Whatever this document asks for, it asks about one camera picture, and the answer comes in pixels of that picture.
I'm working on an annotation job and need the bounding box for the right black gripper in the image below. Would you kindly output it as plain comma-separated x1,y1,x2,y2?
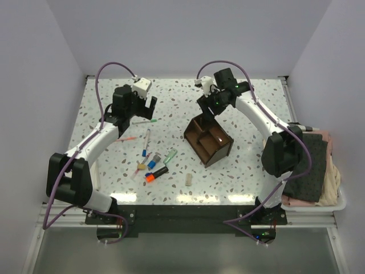
197,87,230,121

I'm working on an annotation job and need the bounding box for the green capped pen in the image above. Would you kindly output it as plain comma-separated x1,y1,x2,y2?
132,119,157,125

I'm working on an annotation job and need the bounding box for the brown wooden desk organizer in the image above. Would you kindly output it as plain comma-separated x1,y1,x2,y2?
184,114,234,168

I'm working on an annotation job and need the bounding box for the orange pink pen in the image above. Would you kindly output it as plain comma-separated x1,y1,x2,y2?
114,136,137,142

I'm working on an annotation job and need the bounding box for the blue capped white marker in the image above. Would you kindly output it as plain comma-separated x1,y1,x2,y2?
142,129,151,157

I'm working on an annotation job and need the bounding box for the red pen clear cap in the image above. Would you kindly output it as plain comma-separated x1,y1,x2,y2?
131,153,151,180

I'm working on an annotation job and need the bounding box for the black orange marker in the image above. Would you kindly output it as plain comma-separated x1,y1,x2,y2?
145,166,169,183

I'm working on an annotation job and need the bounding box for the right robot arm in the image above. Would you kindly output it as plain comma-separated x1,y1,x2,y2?
194,68,306,224

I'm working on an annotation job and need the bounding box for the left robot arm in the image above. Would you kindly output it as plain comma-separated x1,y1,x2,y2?
46,78,157,224

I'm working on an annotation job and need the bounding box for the green transparent tube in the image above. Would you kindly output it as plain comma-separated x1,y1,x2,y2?
163,148,177,165

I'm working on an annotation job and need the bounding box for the beige eraser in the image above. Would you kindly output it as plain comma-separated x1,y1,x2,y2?
185,174,192,187

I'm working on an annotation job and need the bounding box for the black white striped cloth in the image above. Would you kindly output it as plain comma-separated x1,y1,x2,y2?
288,123,320,132

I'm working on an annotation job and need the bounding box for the dark grey dotted cloth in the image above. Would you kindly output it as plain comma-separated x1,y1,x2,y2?
282,132,329,202

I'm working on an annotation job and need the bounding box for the white laundry tray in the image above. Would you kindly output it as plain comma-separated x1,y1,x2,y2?
278,125,347,213

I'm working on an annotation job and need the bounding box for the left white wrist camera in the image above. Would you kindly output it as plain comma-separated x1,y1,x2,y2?
131,75,152,99

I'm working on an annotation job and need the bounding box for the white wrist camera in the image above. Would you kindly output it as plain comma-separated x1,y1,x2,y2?
131,75,152,99
194,76,214,97

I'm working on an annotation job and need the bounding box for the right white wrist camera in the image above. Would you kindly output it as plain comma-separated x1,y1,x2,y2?
194,76,214,97

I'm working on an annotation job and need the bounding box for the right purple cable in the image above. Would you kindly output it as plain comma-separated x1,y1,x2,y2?
195,59,314,246

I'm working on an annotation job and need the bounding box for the purple cable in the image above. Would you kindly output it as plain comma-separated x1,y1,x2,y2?
42,61,137,245
195,59,314,246

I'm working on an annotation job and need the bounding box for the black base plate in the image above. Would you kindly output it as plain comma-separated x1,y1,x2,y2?
84,203,289,239

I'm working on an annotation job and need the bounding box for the aluminium frame rail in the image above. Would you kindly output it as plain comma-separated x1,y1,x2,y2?
35,203,338,228

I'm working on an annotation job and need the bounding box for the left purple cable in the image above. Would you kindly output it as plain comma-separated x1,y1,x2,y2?
42,61,137,245

